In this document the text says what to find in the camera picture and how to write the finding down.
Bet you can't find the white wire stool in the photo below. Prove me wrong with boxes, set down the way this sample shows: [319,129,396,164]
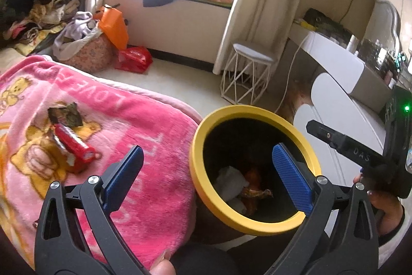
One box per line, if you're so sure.
[220,43,278,105]

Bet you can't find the person's left hand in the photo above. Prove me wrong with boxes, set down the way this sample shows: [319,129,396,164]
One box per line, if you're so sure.
[150,249,176,275]

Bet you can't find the red shiny bag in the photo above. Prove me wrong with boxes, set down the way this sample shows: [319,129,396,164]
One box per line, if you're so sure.
[115,46,153,74]

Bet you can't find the tray of cosmetics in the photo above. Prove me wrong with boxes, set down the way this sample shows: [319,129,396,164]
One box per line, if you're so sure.
[357,38,401,80]

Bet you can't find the white power cable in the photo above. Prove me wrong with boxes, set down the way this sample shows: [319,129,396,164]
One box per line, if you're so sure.
[275,37,310,114]

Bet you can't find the yellow rimmed black bin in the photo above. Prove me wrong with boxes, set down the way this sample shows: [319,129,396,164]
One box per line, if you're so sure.
[189,105,322,236]

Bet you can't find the pink printed fleece blanket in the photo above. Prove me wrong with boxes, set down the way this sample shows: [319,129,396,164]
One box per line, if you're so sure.
[0,55,202,275]

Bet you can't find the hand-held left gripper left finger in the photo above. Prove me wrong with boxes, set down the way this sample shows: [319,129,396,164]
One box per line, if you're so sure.
[34,144,152,275]

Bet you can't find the dark clutter on desk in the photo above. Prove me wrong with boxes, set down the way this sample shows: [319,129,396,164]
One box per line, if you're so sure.
[303,7,352,41]

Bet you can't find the person's right hand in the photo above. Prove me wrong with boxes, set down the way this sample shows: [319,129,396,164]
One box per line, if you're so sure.
[367,189,405,236]

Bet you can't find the white window bench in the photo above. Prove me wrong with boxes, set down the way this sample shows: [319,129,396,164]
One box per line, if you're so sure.
[103,0,234,64]

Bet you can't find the dark crumpled wrapper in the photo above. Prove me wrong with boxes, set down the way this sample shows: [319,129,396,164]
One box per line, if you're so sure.
[48,102,83,128]

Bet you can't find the orange plastic bag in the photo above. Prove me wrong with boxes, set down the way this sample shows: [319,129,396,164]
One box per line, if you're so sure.
[97,4,128,50]

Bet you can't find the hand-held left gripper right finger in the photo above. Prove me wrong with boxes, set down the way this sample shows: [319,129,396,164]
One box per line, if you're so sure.
[264,143,379,275]

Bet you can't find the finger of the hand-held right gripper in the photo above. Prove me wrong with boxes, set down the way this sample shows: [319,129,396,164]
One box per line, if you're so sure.
[306,119,387,173]

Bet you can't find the lavender grey clothes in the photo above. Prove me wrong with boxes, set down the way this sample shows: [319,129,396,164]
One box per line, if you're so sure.
[52,11,104,61]

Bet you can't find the white bottle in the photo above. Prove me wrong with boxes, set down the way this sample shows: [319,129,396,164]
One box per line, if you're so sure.
[348,35,360,54]

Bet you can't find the white plastic bag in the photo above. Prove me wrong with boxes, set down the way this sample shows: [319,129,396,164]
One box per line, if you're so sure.
[215,165,248,214]

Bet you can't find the golden wrapper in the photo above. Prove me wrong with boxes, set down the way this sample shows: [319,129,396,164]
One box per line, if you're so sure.
[240,188,274,200]

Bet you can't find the pile of mixed clothes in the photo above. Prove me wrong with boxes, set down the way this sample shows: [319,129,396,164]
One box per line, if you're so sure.
[0,0,86,53]

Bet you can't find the white framed mirror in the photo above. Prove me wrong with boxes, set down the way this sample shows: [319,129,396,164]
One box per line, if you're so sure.
[364,0,404,53]

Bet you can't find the patterned laundry basket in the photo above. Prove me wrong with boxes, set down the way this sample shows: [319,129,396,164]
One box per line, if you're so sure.
[66,33,115,72]

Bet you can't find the white vanity desk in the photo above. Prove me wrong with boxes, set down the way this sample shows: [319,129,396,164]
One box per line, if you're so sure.
[286,20,400,114]

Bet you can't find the red snack wrapper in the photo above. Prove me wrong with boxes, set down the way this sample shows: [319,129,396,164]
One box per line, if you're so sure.
[53,124,97,174]

